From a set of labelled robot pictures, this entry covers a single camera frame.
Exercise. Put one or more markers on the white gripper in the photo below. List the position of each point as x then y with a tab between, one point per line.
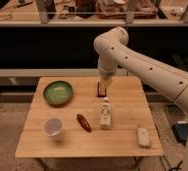
105	82

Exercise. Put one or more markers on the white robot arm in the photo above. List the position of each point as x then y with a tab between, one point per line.
171	82

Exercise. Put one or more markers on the brown chocolate bar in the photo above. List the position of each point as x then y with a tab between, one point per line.
101	92

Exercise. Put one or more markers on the white squeeze bottle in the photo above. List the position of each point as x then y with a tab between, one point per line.
105	118

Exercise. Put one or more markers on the red chili pepper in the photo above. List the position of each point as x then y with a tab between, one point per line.
84	123

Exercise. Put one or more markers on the green bowl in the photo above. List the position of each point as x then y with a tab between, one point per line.
58	93

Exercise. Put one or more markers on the wooden table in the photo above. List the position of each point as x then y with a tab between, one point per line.
130	111

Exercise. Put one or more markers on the white sponge block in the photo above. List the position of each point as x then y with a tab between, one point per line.
143	138

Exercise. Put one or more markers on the translucent plastic cup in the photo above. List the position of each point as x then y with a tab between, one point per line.
53	129

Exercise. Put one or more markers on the blue control box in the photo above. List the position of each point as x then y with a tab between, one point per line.
180	131

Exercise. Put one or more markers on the long workbench shelf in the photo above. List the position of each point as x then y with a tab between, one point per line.
94	13

